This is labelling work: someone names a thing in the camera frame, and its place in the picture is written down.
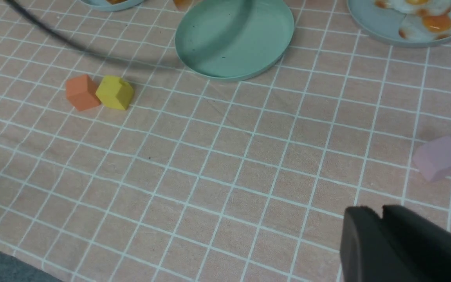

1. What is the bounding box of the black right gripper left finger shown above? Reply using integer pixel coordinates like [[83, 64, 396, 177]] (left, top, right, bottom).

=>
[[340, 206, 418, 282]]

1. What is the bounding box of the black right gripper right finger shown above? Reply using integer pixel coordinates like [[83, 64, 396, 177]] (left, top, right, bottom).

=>
[[382, 205, 451, 282]]

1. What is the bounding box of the fried egg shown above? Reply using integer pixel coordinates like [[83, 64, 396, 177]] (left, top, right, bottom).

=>
[[399, 6, 451, 43], [371, 0, 451, 17]]

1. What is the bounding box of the pink cube block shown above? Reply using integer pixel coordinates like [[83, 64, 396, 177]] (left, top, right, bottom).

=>
[[412, 136, 451, 182]]

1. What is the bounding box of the grey egg plate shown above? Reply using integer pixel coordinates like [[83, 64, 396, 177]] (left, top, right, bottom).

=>
[[346, 0, 451, 48]]

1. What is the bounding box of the teal centre plate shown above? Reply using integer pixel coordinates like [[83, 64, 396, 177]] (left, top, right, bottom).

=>
[[174, 0, 295, 81]]

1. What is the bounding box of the pink checked tablecloth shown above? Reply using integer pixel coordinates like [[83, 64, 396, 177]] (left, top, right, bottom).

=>
[[0, 0, 451, 282]]

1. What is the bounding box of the yellow cube block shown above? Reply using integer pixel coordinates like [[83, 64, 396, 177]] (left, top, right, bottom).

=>
[[96, 76, 134, 110]]

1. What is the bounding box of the orange cube block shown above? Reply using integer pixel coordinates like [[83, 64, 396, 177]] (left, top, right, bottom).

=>
[[65, 74, 101, 111]]

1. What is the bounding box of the light blue bread plate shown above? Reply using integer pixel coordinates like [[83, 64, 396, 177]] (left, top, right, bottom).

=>
[[80, 0, 144, 12]]

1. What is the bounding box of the black cable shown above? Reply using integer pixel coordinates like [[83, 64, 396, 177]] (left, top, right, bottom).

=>
[[4, 0, 179, 71]]

